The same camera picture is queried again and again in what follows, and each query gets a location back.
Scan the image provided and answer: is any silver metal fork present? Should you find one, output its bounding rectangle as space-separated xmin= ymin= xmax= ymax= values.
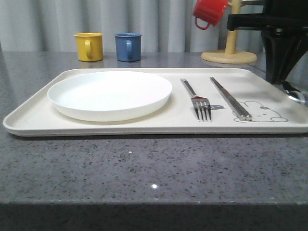
xmin=180 ymin=78 xmax=212 ymax=122

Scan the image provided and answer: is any silver metal spoon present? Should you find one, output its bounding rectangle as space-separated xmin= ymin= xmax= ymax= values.
xmin=282 ymin=81 xmax=308 ymax=106

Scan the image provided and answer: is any cream rabbit serving tray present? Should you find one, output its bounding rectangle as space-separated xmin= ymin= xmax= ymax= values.
xmin=3 ymin=68 xmax=308 ymax=137

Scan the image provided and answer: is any grey pleated curtain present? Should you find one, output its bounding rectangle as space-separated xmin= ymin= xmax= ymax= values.
xmin=0 ymin=0 xmax=265 ymax=53

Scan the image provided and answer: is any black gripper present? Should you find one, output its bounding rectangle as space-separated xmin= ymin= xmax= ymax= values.
xmin=227 ymin=0 xmax=308 ymax=83

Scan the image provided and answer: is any white round plate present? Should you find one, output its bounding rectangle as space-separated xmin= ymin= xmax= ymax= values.
xmin=47 ymin=71 xmax=173 ymax=122

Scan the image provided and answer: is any wooden mug tree stand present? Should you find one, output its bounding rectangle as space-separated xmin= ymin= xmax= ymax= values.
xmin=200 ymin=0 xmax=258 ymax=64

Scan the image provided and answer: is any silver metal chopstick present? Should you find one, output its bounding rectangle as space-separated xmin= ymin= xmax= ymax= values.
xmin=213 ymin=77 xmax=253 ymax=121
xmin=209 ymin=77 xmax=249 ymax=122

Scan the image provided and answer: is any blue enamel mug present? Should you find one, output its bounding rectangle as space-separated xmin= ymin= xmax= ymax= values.
xmin=115 ymin=33 xmax=142 ymax=62

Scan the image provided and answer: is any red enamel mug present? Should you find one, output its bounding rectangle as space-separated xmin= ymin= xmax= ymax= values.
xmin=193 ymin=0 xmax=229 ymax=30

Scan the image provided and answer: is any yellow enamel mug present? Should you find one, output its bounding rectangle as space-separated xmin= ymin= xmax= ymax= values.
xmin=74 ymin=32 xmax=103 ymax=62

